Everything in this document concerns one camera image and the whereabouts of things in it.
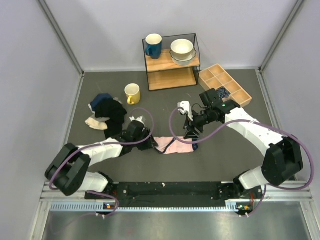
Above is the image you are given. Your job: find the grey slotted cable duct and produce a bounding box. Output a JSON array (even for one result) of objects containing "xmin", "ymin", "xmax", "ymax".
[{"xmin": 50, "ymin": 201, "xmax": 254, "ymax": 213}]

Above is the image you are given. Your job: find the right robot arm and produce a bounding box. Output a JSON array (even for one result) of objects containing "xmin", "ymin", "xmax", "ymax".
[{"xmin": 177, "ymin": 89, "xmax": 304, "ymax": 198}]

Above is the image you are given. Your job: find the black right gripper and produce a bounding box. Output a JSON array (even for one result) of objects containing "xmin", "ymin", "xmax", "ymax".
[{"xmin": 184, "ymin": 107, "xmax": 214, "ymax": 139}]

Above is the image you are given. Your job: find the navy striped rolled underwear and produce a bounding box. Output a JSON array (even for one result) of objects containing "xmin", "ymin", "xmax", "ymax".
[{"xmin": 216, "ymin": 86, "xmax": 231, "ymax": 99}]

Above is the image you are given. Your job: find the black garment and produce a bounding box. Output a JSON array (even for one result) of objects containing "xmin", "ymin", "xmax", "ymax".
[{"xmin": 95, "ymin": 98, "xmax": 127, "ymax": 139}]

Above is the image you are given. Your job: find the white scalloped bowl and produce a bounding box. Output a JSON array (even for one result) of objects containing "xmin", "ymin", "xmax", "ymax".
[{"xmin": 169, "ymin": 49, "xmax": 197, "ymax": 66}]

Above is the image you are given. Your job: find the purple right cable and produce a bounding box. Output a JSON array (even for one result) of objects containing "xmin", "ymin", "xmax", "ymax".
[{"xmin": 169, "ymin": 108, "xmax": 315, "ymax": 218}]

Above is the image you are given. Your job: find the aluminium frame rail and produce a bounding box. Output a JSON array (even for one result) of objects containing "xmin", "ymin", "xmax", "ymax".
[{"xmin": 41, "ymin": 180, "xmax": 313, "ymax": 201}]

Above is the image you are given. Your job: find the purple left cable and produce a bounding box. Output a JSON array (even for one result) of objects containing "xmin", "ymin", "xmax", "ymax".
[{"xmin": 48, "ymin": 107, "xmax": 155, "ymax": 236}]

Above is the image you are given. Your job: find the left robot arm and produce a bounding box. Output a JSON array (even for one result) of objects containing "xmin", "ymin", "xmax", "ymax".
[{"xmin": 44, "ymin": 119, "xmax": 158, "ymax": 199}]

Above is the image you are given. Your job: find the pink underwear navy trim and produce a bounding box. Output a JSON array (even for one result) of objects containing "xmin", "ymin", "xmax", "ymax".
[{"xmin": 154, "ymin": 136, "xmax": 199, "ymax": 155}]

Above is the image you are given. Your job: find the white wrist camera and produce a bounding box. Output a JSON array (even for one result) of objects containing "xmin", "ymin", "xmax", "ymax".
[
  {"xmin": 177, "ymin": 101, "xmax": 193, "ymax": 121},
  {"xmin": 129, "ymin": 116, "xmax": 146, "ymax": 125}
]

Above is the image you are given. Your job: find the cream garment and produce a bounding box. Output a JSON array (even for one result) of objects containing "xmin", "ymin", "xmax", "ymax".
[{"xmin": 85, "ymin": 115, "xmax": 109, "ymax": 131}]

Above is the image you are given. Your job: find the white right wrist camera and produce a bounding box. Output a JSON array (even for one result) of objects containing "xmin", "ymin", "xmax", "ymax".
[{"xmin": 177, "ymin": 101, "xmax": 193, "ymax": 121}]

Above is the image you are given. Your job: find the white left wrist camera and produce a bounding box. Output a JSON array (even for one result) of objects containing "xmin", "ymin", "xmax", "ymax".
[{"xmin": 129, "ymin": 116, "xmax": 146, "ymax": 125}]

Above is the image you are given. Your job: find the purple cable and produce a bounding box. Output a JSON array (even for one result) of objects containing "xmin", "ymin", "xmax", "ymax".
[
  {"xmin": 48, "ymin": 107, "xmax": 155, "ymax": 236},
  {"xmin": 169, "ymin": 108, "xmax": 315, "ymax": 218}
]

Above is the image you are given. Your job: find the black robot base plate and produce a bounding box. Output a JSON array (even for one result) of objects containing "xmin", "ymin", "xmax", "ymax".
[{"xmin": 101, "ymin": 181, "xmax": 263, "ymax": 200}]

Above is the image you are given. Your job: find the yellow mug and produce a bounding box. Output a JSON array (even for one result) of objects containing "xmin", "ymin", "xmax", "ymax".
[{"xmin": 124, "ymin": 83, "xmax": 141, "ymax": 105}]

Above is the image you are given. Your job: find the wooden compartment tray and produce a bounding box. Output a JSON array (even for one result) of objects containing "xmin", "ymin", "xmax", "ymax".
[{"xmin": 199, "ymin": 64, "xmax": 252, "ymax": 108}]

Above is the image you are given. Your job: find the cream ceramic bowl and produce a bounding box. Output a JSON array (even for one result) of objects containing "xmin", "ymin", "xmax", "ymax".
[{"xmin": 170, "ymin": 39, "xmax": 194, "ymax": 60}]

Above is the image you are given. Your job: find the dark blue mug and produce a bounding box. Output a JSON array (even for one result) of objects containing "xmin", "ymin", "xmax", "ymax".
[{"xmin": 145, "ymin": 33, "xmax": 163, "ymax": 59}]

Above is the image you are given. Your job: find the navy blue garment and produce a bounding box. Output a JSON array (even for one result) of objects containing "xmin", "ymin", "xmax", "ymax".
[{"xmin": 88, "ymin": 93, "xmax": 113, "ymax": 113}]

